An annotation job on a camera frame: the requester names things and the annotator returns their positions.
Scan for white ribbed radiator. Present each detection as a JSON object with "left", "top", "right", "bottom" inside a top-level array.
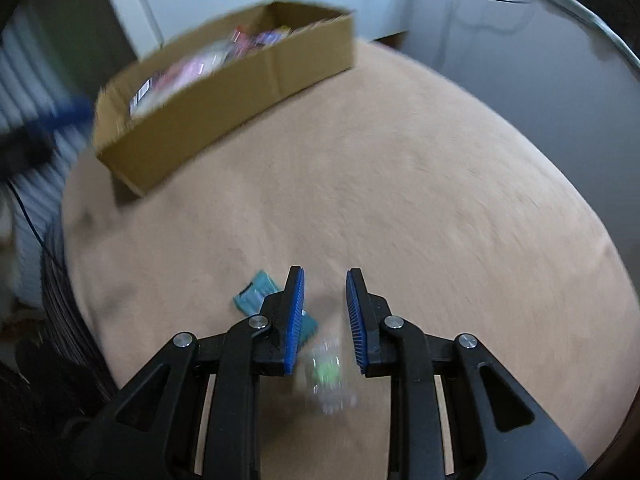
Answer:
[{"left": 0, "top": 10, "right": 97, "bottom": 311}]

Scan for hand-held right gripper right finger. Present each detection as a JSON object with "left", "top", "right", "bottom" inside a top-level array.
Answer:
[{"left": 345, "top": 267, "right": 590, "bottom": 480}]

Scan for teal snack packet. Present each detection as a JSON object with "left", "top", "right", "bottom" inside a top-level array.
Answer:
[{"left": 232, "top": 269, "right": 321, "bottom": 356}]

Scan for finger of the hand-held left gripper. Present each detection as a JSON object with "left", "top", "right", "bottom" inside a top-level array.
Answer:
[{"left": 27, "top": 94, "right": 97, "bottom": 135}]

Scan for pile of snack packets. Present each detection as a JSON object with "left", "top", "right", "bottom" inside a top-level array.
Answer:
[{"left": 129, "top": 24, "right": 293, "bottom": 119}]

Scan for cardboard box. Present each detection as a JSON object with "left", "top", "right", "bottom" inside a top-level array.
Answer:
[{"left": 92, "top": 1, "right": 357, "bottom": 197}]

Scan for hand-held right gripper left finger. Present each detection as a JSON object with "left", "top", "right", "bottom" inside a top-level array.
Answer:
[{"left": 75, "top": 265, "right": 306, "bottom": 480}]

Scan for thin black cable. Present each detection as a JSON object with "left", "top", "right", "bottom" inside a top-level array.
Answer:
[{"left": 6, "top": 179, "right": 69, "bottom": 282}]

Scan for clear green snack packet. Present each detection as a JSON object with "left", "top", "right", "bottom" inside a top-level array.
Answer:
[{"left": 297, "top": 336, "right": 359, "bottom": 417}]

